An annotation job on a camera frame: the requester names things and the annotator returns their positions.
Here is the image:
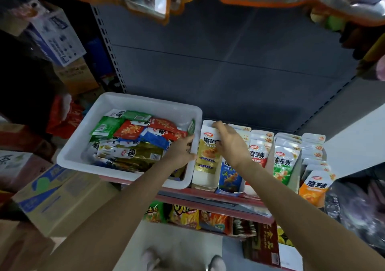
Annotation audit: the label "person's right hand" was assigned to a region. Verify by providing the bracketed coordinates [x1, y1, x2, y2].
[212, 121, 254, 170]

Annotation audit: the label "person's left hand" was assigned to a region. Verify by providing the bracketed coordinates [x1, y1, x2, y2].
[161, 134, 197, 170]

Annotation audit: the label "gold snack packet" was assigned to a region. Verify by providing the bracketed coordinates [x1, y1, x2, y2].
[195, 137, 223, 174]

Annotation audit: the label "blue snack packet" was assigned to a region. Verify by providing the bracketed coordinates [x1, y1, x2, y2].
[218, 159, 244, 193]

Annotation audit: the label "gold display box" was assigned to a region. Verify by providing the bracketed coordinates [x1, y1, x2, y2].
[192, 120, 225, 193]

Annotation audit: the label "blue display box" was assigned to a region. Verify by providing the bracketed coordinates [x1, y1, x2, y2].
[216, 123, 253, 197]

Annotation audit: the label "red display box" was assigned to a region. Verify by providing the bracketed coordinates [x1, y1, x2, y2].
[243, 129, 275, 200]

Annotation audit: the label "pile of snack packets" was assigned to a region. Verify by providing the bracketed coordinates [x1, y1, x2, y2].
[89, 109, 195, 175]

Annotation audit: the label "green display box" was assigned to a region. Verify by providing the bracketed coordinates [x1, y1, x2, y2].
[271, 132, 304, 194]

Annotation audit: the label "orange display box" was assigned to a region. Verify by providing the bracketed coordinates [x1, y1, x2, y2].
[298, 133, 338, 209]

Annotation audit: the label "white plastic bin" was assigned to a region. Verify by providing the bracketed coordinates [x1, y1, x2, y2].
[57, 92, 204, 190]

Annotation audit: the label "person's right forearm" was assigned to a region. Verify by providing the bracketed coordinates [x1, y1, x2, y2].
[237, 159, 385, 271]

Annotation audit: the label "person's left forearm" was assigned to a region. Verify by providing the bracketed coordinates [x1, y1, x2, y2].
[39, 159, 184, 271]

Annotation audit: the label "yellow snack packets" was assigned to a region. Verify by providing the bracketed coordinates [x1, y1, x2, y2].
[277, 222, 296, 247]

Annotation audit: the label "person's left shoe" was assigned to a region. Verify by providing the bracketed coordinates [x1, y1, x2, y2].
[141, 248, 162, 271]

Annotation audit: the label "person's shoe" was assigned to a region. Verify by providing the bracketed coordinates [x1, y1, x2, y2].
[207, 255, 227, 271]
[141, 248, 162, 271]

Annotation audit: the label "person's right shoe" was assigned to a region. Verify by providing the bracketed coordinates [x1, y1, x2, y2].
[207, 255, 227, 271]

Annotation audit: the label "plain brown cardboard carton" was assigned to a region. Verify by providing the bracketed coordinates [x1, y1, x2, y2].
[54, 57, 100, 96]

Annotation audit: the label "blue print cardboard carton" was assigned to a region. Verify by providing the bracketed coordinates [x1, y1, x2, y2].
[12, 164, 119, 238]

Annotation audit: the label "hanging yellow green snack bags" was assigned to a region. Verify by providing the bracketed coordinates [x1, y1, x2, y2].
[310, 9, 385, 71]

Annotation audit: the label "white blue carton box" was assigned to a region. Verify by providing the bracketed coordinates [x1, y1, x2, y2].
[12, 0, 87, 67]

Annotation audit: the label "row of orange chip bags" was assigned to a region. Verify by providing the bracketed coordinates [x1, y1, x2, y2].
[144, 202, 258, 237]

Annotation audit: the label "dark red white-label carton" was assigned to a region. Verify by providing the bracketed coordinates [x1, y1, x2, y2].
[243, 221, 304, 270]

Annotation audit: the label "red plastic bag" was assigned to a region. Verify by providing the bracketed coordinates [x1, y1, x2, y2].
[47, 94, 85, 139]

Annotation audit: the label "black plastic wrapped bundle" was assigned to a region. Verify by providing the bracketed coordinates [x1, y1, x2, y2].
[325, 177, 385, 251]

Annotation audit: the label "pale printed carton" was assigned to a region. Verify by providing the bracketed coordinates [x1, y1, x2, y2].
[0, 150, 49, 192]

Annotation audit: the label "hanging pink candy bag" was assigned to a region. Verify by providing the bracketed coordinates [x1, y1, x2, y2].
[375, 54, 385, 82]

